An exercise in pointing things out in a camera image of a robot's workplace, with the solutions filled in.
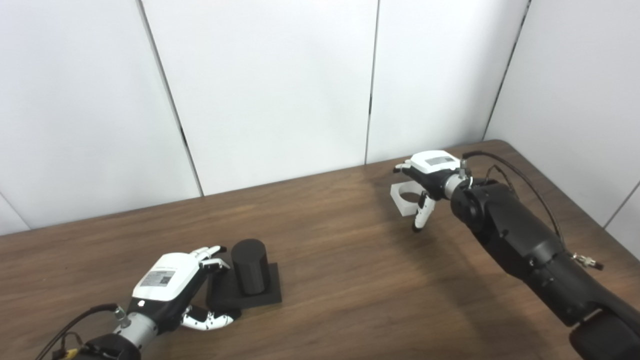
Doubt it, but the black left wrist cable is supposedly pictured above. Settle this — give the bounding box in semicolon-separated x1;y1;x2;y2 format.
34;303;122;360

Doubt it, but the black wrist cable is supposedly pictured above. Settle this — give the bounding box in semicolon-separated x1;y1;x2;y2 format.
34;303;122;360
461;150;567;247

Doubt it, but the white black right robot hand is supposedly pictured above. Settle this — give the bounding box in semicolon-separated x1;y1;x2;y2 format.
393;150;471;234

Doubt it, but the black peg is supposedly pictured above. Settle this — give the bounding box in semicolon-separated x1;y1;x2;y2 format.
205;238;283;314

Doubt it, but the white square piece with hole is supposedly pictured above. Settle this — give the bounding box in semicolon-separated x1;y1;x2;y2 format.
390;181;431;217

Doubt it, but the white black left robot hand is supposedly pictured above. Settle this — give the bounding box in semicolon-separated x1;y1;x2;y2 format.
127;245;241;333

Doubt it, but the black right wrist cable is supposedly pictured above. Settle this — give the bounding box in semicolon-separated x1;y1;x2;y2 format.
461;150;567;247

